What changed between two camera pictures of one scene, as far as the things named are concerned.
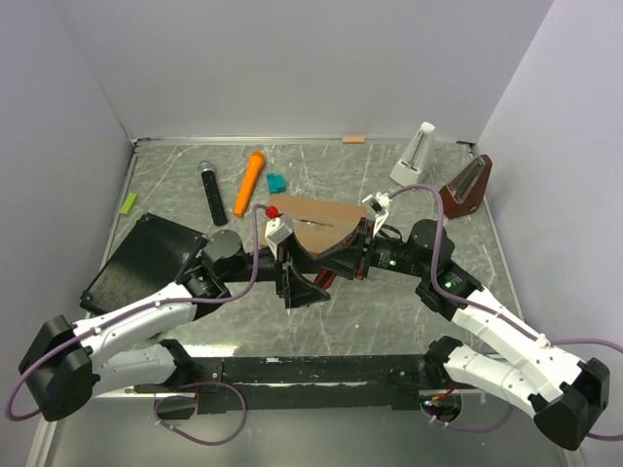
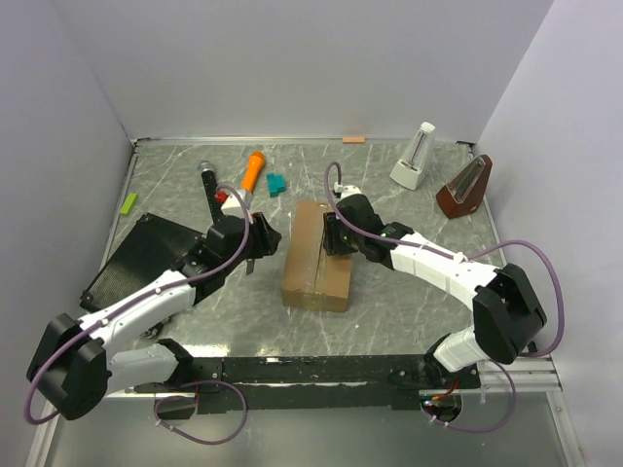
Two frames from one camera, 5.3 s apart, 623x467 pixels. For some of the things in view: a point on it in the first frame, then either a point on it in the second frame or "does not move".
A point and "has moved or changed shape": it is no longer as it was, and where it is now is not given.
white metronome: x=409 y=169 does not move
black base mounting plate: x=316 y=381 does not move
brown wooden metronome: x=464 y=192 does not move
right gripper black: x=348 y=255 to x=332 y=245
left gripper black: x=291 y=283 to x=266 y=237
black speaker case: x=154 y=253 does not move
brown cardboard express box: x=316 y=224 has moved or changed shape
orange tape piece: x=352 y=139 does not move
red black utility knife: x=324 y=278 has moved or changed shape
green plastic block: x=129 y=202 does not move
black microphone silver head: x=207 y=170 does not move
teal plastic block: x=276 y=183 does not move
